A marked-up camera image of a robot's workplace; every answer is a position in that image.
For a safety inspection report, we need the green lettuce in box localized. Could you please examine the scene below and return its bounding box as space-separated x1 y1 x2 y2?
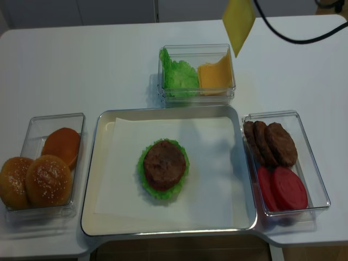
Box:
159 48 199 98

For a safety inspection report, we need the clear lettuce and cheese box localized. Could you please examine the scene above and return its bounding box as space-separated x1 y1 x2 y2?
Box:
158 44 236 107

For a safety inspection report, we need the green lettuce under patty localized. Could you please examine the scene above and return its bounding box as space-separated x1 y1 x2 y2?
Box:
136 139 190 200

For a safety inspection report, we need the yellow cheese slice stack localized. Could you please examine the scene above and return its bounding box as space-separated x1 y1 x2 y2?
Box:
197 51 234 96

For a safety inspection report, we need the brown patty on burger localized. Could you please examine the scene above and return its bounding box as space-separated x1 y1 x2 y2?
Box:
143 140 187 185

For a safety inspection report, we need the white serving tray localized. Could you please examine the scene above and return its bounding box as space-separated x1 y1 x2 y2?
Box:
81 105 257 236

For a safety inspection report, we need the white paper sheet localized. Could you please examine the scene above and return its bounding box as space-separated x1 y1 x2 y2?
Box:
94 117 252 231

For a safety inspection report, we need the brown patty back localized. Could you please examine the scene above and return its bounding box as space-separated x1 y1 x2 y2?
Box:
243 121 265 166

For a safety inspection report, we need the brown patty middle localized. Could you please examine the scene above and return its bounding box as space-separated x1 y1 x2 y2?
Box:
253 121 278 167

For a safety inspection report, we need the red tomato slice back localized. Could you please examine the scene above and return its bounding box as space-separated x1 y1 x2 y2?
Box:
257 166 279 212

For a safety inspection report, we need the plain bun bottom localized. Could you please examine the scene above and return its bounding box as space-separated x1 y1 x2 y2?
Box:
41 127 80 170

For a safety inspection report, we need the brown patty front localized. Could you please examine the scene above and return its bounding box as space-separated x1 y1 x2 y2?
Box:
265 122 298 167

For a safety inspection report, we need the clear patty and tomato box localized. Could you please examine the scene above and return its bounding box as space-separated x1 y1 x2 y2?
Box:
242 110 331 220

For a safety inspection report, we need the red tomato slice front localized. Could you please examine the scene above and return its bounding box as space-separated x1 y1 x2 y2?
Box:
271 167 308 210

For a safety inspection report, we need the sesame bun top right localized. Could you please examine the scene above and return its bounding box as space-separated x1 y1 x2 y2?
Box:
25 155 72 208

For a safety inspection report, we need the sesame bun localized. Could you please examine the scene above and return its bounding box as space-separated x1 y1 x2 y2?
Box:
25 155 72 208
1 157 33 209

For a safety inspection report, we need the clear bun box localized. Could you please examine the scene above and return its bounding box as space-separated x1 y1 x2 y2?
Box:
5 113 85 212

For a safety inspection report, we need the sesame bun top left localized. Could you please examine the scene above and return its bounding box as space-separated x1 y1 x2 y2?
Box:
1 157 33 209

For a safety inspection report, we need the black cable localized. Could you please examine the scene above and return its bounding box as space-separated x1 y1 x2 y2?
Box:
252 0 348 44

